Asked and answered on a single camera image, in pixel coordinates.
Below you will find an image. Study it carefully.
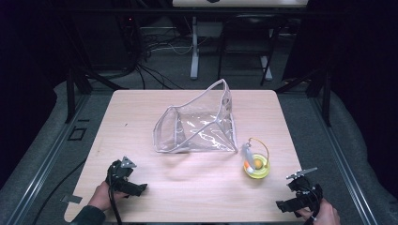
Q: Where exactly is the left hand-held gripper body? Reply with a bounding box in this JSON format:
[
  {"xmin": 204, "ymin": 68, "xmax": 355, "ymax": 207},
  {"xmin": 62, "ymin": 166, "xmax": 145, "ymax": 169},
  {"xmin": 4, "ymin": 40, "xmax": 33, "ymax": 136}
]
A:
[{"xmin": 105, "ymin": 156, "xmax": 138, "ymax": 192}]

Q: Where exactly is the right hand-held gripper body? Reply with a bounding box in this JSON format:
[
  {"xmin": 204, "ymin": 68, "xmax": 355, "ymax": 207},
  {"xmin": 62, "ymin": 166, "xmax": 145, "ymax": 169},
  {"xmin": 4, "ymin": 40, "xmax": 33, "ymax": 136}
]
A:
[{"xmin": 285, "ymin": 167, "xmax": 324, "ymax": 211}]

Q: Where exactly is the person's left hand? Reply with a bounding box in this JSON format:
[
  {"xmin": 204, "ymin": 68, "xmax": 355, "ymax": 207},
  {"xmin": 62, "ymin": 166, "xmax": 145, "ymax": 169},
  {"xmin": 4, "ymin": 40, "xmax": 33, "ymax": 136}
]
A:
[{"xmin": 88, "ymin": 181, "xmax": 130, "ymax": 212}]

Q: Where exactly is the person's right hand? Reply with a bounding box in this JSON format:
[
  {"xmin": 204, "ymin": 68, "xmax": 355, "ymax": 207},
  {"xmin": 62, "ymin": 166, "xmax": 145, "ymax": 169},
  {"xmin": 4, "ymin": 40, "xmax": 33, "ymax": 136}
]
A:
[{"xmin": 295, "ymin": 198, "xmax": 342, "ymax": 225}]

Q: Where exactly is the yellow-green round toy with loop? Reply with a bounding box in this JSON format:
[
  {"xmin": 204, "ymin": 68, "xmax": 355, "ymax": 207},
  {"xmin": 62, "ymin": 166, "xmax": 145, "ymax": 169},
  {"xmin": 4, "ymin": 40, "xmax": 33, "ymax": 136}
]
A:
[{"xmin": 241, "ymin": 136, "xmax": 271, "ymax": 180}]

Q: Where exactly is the grey tape piece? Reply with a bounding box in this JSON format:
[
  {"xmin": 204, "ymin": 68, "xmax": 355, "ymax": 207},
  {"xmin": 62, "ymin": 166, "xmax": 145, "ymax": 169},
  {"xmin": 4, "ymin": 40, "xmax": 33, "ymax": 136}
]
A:
[{"xmin": 60, "ymin": 194, "xmax": 84, "ymax": 204}]

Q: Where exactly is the black tape rectangle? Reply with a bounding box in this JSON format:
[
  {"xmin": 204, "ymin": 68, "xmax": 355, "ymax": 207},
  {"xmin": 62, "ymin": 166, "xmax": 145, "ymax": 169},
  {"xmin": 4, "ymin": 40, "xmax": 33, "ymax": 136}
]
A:
[{"xmin": 67, "ymin": 126, "xmax": 88, "ymax": 142}]

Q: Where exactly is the clear plastic bag white trim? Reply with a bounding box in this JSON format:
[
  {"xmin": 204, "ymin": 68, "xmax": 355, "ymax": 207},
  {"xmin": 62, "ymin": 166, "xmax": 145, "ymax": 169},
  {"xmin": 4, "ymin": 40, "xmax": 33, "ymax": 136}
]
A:
[{"xmin": 152, "ymin": 78, "xmax": 239, "ymax": 155}]

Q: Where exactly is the black metal stand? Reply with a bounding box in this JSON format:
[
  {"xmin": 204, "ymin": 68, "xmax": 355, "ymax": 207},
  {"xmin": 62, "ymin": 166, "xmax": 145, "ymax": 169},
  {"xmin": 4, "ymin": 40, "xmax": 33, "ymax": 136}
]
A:
[
  {"xmin": 274, "ymin": 65, "xmax": 333, "ymax": 128},
  {"xmin": 64, "ymin": 60, "xmax": 130, "ymax": 125}
]

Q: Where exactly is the dark curtain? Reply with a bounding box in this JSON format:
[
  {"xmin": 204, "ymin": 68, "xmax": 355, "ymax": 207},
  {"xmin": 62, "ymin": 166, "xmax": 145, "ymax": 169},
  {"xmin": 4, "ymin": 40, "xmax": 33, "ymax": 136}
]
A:
[
  {"xmin": 313, "ymin": 0, "xmax": 398, "ymax": 201},
  {"xmin": 0, "ymin": 0, "xmax": 69, "ymax": 191}
]

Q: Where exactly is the white desk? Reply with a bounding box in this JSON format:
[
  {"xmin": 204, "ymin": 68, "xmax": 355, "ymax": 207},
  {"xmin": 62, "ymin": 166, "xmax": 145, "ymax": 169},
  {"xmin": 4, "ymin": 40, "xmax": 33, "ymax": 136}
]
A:
[{"xmin": 172, "ymin": 0, "xmax": 310, "ymax": 82}]

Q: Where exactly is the black chair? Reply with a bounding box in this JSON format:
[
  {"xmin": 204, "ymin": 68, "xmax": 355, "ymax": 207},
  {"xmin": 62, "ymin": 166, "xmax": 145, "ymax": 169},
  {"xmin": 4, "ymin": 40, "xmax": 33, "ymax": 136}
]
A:
[{"xmin": 217, "ymin": 12, "xmax": 283, "ymax": 87}]

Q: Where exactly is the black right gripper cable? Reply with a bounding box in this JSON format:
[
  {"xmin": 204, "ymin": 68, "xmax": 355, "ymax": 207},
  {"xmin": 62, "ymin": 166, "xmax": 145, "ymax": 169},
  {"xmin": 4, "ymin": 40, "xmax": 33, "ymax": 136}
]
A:
[{"xmin": 304, "ymin": 184, "xmax": 324, "ymax": 225}]

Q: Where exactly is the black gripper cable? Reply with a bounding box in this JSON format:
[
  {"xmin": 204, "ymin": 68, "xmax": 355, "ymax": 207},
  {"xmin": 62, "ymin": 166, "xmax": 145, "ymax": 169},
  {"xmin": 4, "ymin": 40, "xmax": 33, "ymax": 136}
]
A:
[
  {"xmin": 107, "ymin": 168, "xmax": 124, "ymax": 225},
  {"xmin": 304, "ymin": 184, "xmax": 324, "ymax": 225}
]

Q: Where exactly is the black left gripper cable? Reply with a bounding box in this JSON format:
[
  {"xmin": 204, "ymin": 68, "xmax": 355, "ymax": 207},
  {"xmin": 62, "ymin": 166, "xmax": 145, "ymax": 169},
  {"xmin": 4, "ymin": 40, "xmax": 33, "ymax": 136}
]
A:
[{"xmin": 107, "ymin": 168, "xmax": 124, "ymax": 225}]

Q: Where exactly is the aluminium floor rail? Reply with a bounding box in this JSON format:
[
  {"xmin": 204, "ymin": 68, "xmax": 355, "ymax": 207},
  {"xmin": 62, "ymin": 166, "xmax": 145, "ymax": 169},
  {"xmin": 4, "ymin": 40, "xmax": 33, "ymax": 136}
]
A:
[
  {"xmin": 5, "ymin": 93, "xmax": 92, "ymax": 225},
  {"xmin": 308, "ymin": 95, "xmax": 380, "ymax": 225}
]

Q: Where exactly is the black floor cable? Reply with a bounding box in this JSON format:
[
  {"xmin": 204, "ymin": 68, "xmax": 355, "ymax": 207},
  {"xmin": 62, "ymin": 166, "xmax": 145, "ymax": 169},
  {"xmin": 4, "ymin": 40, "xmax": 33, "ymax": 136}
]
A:
[{"xmin": 30, "ymin": 158, "xmax": 87, "ymax": 225}]

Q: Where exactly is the bundle of floor cables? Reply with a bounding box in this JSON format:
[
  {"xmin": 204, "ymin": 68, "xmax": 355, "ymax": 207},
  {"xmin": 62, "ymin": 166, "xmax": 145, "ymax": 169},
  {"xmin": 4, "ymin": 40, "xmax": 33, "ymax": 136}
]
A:
[{"xmin": 118, "ymin": 15, "xmax": 201, "ymax": 91}]

